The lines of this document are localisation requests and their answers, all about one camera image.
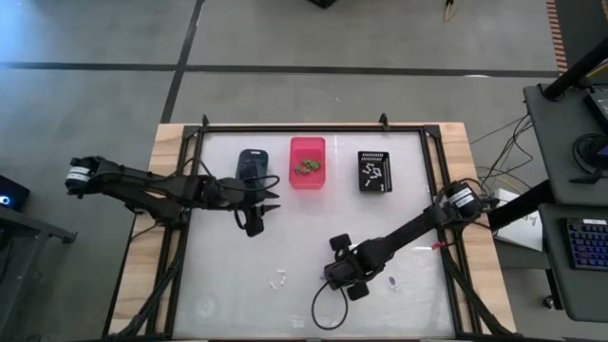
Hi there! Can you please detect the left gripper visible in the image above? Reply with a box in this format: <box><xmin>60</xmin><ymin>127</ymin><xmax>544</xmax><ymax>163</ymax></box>
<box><xmin>244</xmin><ymin>182</ymin><xmax>281</xmax><ymax>238</ymax></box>

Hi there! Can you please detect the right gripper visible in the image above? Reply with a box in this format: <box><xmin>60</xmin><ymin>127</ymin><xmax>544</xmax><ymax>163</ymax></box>
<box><xmin>331</xmin><ymin>234</ymin><xmax>376</xmax><ymax>302</ymax></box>

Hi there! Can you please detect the dark teal plastic bin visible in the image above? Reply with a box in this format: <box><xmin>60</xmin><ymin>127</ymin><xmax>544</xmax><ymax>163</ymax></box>
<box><xmin>236</xmin><ymin>148</ymin><xmax>271</xmax><ymax>184</ymax></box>

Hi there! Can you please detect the pink plastic bin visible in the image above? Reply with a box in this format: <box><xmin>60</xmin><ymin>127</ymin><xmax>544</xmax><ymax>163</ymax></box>
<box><xmin>288</xmin><ymin>136</ymin><xmax>328</xmax><ymax>192</ymax></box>

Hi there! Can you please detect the black slotted plastic basket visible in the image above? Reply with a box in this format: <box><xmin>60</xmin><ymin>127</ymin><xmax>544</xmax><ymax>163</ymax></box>
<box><xmin>357</xmin><ymin>150</ymin><xmax>393</xmax><ymax>193</ymax></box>

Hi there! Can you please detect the light wooden table board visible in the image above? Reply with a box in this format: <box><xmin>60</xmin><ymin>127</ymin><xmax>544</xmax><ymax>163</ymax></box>
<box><xmin>107</xmin><ymin>122</ymin><xmax>518</xmax><ymax>336</ymax></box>

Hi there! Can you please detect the grey desk with keyboard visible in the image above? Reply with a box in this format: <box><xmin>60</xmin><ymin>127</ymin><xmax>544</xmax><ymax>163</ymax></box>
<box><xmin>539</xmin><ymin>202</ymin><xmax>608</xmax><ymax>324</ymax></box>

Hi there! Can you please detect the grey desk with pole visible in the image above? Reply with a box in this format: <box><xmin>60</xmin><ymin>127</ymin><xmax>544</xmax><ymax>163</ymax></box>
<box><xmin>522</xmin><ymin>83</ymin><xmax>608</xmax><ymax>206</ymax></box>

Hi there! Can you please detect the black computer keyboard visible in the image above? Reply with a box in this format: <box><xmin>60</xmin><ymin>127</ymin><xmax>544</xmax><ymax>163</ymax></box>
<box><xmin>564</xmin><ymin>217</ymin><xmax>608</xmax><ymax>273</ymax></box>

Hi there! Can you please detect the black box with blue light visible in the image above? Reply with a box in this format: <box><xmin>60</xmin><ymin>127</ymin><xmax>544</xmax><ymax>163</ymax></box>
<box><xmin>0</xmin><ymin>174</ymin><xmax>30</xmax><ymax>214</ymax></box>

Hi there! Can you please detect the grey metal side cart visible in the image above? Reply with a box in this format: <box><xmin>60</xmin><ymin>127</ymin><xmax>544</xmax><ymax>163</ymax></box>
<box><xmin>0</xmin><ymin>206</ymin><xmax>79</xmax><ymax>342</ymax></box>

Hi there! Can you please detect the black round monitor stand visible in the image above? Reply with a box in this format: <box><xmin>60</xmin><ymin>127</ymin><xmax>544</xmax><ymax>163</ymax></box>
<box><xmin>569</xmin><ymin>132</ymin><xmax>608</xmax><ymax>185</ymax></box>

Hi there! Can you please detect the black pole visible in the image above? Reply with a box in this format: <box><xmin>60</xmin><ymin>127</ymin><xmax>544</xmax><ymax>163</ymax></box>
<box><xmin>542</xmin><ymin>36</ymin><xmax>608</xmax><ymax>102</ymax></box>

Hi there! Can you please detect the computer monitor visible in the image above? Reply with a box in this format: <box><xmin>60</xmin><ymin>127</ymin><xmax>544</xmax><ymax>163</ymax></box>
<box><xmin>583</xmin><ymin>85</ymin><xmax>608</xmax><ymax>135</ymax></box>

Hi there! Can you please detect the black orange-striped floor mat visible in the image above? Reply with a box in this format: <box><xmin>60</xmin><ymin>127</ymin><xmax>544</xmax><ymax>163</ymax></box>
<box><xmin>544</xmin><ymin>0</ymin><xmax>608</xmax><ymax>77</ymax></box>

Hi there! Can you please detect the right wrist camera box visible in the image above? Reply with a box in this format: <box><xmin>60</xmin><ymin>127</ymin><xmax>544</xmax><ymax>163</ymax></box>
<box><xmin>324</xmin><ymin>262</ymin><xmax>351</xmax><ymax>292</ymax></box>

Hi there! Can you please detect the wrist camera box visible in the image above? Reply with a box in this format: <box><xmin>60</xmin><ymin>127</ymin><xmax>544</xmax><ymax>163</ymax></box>
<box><xmin>216</xmin><ymin>177</ymin><xmax>249</xmax><ymax>211</ymax></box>
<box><xmin>324</xmin><ymin>262</ymin><xmax>351</xmax><ymax>292</ymax></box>

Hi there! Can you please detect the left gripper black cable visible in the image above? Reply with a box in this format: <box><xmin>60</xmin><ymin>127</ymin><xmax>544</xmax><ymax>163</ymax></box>
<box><xmin>234</xmin><ymin>174</ymin><xmax>282</xmax><ymax>233</ymax></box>

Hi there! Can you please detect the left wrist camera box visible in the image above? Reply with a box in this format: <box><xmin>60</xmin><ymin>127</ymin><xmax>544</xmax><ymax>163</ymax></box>
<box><xmin>216</xmin><ymin>177</ymin><xmax>249</xmax><ymax>211</ymax></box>

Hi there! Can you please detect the slanted black post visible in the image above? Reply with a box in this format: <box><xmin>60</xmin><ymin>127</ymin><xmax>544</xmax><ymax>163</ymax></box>
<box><xmin>486</xmin><ymin>179</ymin><xmax>555</xmax><ymax>232</ymax></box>

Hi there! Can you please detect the desk cable bundle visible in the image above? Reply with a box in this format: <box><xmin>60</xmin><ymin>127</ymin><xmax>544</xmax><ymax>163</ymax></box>
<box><xmin>468</xmin><ymin>112</ymin><xmax>536</xmax><ymax>191</ymax></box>

